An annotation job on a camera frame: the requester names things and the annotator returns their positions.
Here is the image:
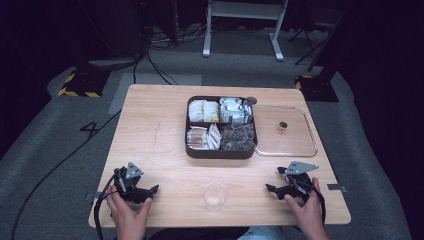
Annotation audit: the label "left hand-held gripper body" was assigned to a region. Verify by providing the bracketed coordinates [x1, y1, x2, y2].
[113, 162, 152, 204]

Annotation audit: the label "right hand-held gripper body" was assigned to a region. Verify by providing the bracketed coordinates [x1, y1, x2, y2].
[279, 161, 322, 202]

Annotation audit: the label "person's left hand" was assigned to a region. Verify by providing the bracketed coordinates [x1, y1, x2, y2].
[106, 194, 153, 234]

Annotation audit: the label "person's right hand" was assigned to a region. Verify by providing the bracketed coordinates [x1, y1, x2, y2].
[283, 177, 328, 234]

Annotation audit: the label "clear tray lid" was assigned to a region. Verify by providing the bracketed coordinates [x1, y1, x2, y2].
[250, 104, 319, 158]

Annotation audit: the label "grey tape strip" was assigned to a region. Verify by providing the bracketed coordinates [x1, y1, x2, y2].
[326, 183, 348, 193]

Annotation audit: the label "person's blue jeans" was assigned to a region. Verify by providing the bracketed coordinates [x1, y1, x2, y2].
[237, 226, 284, 240]

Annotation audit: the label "pile of dark capsules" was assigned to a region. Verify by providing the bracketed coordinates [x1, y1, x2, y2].
[220, 123, 257, 152]

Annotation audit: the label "clear plastic cup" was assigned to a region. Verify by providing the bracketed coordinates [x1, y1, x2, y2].
[203, 182, 229, 213]

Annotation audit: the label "brown compartment tray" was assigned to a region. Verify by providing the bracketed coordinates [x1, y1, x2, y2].
[184, 95, 258, 160]

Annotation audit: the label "pile of clear stick packets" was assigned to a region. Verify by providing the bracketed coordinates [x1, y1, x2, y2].
[186, 126, 210, 150]

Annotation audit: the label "pile of white paper sachets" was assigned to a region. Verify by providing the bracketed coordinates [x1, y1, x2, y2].
[206, 123, 222, 151]

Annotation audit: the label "pile of silver packets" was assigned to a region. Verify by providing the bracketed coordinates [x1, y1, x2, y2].
[219, 96, 253, 126]

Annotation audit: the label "yellow black striped stand base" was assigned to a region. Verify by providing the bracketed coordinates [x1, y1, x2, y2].
[57, 66, 111, 99]
[294, 74, 340, 103]

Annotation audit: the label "pile of white yellow packets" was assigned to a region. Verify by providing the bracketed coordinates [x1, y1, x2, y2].
[188, 99, 221, 123]

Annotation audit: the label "black tripod stand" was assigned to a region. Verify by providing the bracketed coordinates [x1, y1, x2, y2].
[288, 19, 334, 66]

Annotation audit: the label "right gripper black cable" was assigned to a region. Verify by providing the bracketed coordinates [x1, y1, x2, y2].
[309, 181, 327, 226]

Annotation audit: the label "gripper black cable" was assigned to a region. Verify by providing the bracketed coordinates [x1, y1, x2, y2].
[93, 168, 122, 240]
[309, 181, 327, 226]

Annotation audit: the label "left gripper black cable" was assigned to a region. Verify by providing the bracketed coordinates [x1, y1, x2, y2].
[93, 168, 122, 240]

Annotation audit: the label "black floor cable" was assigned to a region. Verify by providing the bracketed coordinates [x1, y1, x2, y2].
[9, 109, 122, 240]

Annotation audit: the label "bundle of floor cables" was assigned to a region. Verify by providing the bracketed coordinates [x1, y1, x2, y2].
[133, 19, 214, 86]

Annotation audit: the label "white metal desk frame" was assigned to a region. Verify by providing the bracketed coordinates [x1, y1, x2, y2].
[202, 0, 290, 62]

